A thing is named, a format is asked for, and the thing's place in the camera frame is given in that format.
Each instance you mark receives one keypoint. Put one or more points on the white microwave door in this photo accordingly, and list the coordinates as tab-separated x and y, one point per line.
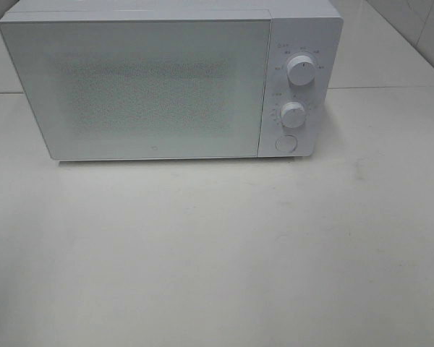
138	90

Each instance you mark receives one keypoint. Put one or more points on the round white door button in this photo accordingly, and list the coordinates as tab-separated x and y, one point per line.
286	143

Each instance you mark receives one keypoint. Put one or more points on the white microwave oven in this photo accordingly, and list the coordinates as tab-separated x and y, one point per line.
311	27

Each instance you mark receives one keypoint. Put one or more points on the white microwave knob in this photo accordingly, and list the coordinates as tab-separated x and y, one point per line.
300	69
293	115

